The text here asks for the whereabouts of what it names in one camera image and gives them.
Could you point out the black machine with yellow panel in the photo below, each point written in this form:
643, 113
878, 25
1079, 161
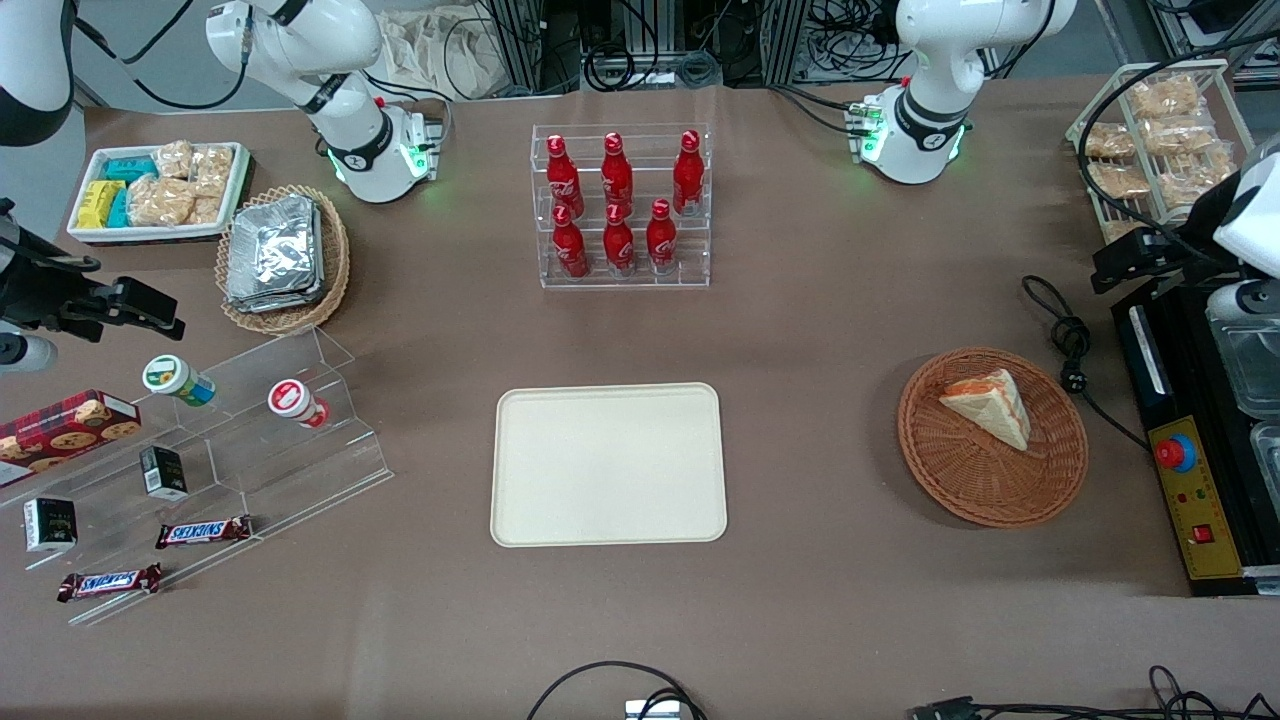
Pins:
1200, 520

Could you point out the red lid cup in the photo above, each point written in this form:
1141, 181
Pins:
290, 399

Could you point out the white rectangular snack tray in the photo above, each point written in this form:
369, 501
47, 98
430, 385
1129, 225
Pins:
150, 234

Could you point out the small grey device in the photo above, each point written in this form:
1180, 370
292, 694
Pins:
652, 711

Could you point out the clear bag of crackers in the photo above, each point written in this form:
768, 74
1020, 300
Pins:
160, 202
206, 209
212, 168
173, 160

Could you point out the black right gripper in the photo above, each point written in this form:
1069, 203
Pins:
40, 291

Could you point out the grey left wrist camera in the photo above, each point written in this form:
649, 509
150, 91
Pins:
1245, 302

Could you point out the bag of fried snacks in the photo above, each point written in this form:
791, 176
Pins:
1165, 95
1180, 185
1118, 180
1120, 232
1180, 135
1108, 140

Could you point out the red emergency stop button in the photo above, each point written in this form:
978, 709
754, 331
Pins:
1175, 453

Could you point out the clear acrylic stepped shelf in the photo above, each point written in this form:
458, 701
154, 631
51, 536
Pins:
280, 470

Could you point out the cream plastic tray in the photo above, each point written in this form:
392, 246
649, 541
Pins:
605, 465

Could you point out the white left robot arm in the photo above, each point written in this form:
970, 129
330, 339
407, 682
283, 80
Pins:
930, 60

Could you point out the beige cloth bag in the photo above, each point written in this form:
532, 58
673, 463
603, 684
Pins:
440, 55

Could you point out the light oval wicker basket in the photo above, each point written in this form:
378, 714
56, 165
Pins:
335, 260

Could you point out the clear acrylic bottle rack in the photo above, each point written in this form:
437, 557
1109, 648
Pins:
620, 282

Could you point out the small black box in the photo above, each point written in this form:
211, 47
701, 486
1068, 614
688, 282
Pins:
50, 524
163, 473

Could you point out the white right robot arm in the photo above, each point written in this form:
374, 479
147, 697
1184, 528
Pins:
330, 40

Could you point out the Snickers bar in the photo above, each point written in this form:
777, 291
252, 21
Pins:
203, 532
108, 583

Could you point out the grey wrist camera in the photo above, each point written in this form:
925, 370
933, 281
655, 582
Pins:
25, 354
1245, 302

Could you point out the clear plastic container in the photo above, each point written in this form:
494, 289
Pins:
1268, 470
1250, 370

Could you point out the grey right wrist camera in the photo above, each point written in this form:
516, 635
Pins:
25, 354

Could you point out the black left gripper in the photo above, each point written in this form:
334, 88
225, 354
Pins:
1190, 238

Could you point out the aluminium frame post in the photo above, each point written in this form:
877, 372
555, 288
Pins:
520, 40

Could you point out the green lid cup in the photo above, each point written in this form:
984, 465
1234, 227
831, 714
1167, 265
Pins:
170, 376

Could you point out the round brown wicker basket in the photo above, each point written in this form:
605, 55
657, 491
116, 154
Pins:
1000, 490

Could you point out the yellow snack pack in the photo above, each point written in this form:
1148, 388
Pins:
98, 203

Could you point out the red cola bottle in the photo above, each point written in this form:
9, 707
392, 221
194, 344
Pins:
562, 175
660, 240
688, 172
617, 172
618, 245
570, 248

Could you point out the silver foil container stack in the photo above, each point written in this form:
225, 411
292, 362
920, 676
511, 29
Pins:
275, 255

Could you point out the teal snack pack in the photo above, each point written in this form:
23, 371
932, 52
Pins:
120, 210
130, 168

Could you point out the red cookie box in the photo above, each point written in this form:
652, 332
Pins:
60, 430

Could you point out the triangular sandwich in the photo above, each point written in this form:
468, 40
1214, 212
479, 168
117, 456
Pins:
990, 405

